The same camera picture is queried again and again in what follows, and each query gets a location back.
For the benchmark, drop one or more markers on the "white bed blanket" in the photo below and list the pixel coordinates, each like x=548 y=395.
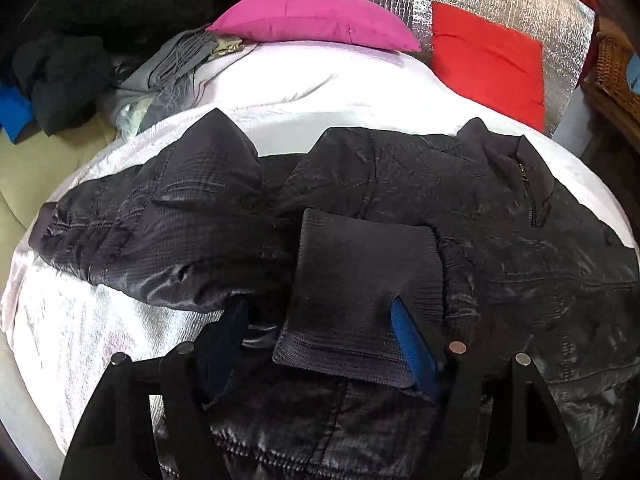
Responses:
x=63 y=331

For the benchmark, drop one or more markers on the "pink pillow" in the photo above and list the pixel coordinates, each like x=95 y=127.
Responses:
x=359 y=22

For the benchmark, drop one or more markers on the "cream leather sofa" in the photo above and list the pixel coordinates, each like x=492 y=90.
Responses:
x=34 y=167

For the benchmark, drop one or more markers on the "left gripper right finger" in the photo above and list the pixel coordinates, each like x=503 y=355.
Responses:
x=527 y=438

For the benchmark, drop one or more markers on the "red pillow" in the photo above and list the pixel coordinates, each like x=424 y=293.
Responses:
x=488 y=63

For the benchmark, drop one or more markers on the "wicker basket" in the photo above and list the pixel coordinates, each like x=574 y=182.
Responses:
x=612 y=63

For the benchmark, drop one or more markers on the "blue jacket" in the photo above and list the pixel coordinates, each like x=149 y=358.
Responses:
x=16 y=112

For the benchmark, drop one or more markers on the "black coat pile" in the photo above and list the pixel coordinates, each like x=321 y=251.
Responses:
x=68 y=52

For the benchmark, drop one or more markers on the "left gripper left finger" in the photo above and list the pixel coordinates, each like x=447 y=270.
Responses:
x=115 y=437

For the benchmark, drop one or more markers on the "silver foil insulation board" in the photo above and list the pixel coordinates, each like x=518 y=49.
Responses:
x=480 y=5

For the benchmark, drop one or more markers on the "grey garment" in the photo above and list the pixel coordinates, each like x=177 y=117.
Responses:
x=166 y=84

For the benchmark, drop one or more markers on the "dark navy quilted jacket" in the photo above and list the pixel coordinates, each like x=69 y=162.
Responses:
x=473 y=228

